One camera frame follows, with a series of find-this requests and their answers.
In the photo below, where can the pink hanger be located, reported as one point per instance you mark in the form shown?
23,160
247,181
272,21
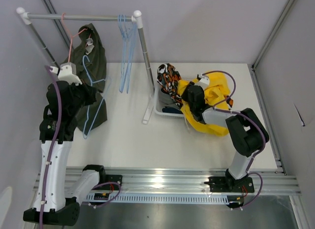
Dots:
70,37

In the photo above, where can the navy blue shorts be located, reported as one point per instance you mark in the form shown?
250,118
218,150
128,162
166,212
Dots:
171,110

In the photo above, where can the blue hanger of grey shorts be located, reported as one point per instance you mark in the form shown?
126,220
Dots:
126,54

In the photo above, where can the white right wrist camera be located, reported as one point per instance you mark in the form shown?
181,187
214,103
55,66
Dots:
203,81

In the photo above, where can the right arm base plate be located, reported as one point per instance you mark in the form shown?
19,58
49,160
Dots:
220,184

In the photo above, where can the white slotted cable duct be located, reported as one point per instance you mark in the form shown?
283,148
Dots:
157,198

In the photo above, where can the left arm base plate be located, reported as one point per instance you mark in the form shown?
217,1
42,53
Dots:
111,178

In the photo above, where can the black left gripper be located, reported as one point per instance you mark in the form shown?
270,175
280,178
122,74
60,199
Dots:
90,92

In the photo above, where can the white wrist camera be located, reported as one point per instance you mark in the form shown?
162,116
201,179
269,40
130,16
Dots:
203,81
66,72

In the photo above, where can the blue hanger of patterned shorts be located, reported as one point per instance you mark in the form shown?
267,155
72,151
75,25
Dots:
126,37

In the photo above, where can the white plastic basket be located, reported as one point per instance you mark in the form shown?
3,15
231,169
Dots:
158,107

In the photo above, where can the olive green shorts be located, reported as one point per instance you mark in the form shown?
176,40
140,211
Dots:
90,60

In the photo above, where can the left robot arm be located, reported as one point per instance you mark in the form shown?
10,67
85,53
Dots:
53,204

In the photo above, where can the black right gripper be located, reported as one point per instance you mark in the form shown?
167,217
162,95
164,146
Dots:
184,96

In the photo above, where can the yellow shorts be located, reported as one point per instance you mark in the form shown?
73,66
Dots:
215,93

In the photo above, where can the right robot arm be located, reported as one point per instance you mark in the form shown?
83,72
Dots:
247,133

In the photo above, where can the blue hanger of yellow shorts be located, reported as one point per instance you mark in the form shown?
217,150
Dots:
104,80

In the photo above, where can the orange black patterned shorts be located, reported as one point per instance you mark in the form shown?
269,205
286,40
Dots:
168,78

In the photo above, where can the metal clothes rack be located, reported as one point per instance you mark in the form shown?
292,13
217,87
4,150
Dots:
135,18

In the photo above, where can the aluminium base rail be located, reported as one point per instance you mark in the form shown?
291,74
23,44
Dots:
191,181

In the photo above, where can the grey shorts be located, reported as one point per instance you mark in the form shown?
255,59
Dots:
166,100

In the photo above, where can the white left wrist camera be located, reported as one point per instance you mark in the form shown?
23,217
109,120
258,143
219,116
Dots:
66,72

